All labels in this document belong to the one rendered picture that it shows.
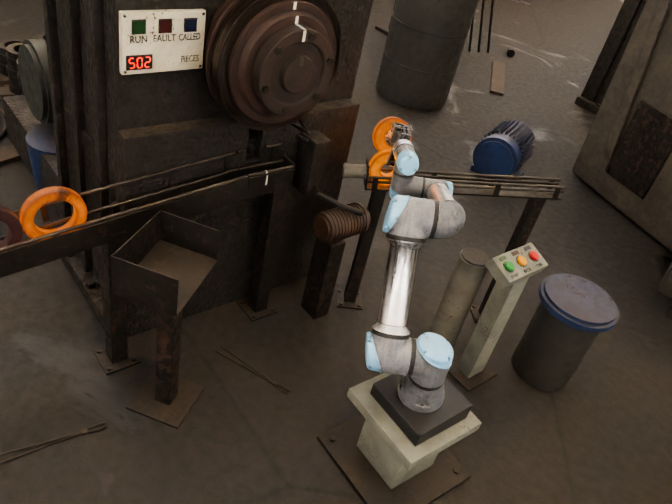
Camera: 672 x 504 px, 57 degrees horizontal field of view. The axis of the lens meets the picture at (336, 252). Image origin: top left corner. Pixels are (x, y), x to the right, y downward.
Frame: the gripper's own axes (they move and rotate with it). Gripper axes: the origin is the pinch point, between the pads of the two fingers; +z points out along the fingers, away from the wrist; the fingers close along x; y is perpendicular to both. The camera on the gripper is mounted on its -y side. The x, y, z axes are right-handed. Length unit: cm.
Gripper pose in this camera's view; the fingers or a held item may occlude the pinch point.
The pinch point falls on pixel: (393, 132)
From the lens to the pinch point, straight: 247.9
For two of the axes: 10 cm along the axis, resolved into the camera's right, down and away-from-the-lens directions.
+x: -9.7, -1.6, -1.6
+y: 2.2, -8.2, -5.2
